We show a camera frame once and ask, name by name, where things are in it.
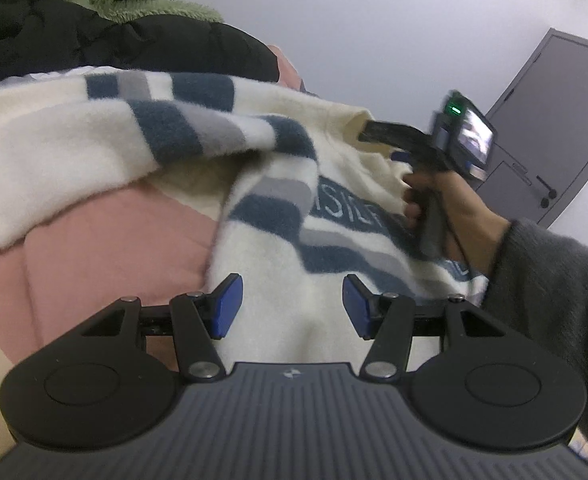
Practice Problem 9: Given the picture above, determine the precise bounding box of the black door handle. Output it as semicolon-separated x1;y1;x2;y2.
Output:
536;176;558;209

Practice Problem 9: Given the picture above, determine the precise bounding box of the grey sleeved right forearm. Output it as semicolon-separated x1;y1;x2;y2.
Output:
483;221;588;440

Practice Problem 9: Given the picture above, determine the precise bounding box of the patchwork bed quilt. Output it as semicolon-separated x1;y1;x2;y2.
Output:
0;44;325;461

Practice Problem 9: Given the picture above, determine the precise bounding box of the black puffer jacket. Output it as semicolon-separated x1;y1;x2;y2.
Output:
0;0;280;82

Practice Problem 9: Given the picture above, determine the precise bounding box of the cream striped fleece sweater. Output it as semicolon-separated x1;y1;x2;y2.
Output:
0;70;486;364

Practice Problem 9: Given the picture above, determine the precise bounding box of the grey door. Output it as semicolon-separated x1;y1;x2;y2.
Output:
476;29;588;228

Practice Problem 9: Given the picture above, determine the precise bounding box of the person's right hand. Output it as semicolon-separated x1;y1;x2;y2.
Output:
402;171;511;276

